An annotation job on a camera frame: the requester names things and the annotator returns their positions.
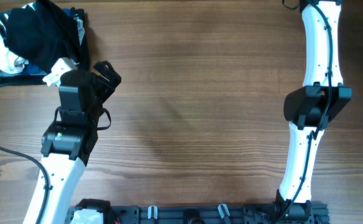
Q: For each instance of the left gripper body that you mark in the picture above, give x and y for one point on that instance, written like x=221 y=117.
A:
x=103 y=89

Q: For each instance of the black t-shirt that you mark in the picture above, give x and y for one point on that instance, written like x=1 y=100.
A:
x=47 y=33

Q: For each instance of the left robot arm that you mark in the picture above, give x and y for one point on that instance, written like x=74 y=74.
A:
x=69 y=140

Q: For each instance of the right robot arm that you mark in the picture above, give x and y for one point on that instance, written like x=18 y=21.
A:
x=310 y=109

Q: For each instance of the black folded garment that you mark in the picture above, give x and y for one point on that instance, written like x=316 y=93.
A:
x=31 y=74

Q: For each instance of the grey folded garment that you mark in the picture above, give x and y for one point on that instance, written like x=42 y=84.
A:
x=80 y=28

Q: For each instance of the blue folded garment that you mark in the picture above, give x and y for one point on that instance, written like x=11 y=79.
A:
x=31 y=70

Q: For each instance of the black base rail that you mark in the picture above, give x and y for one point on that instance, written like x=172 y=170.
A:
x=250 y=213

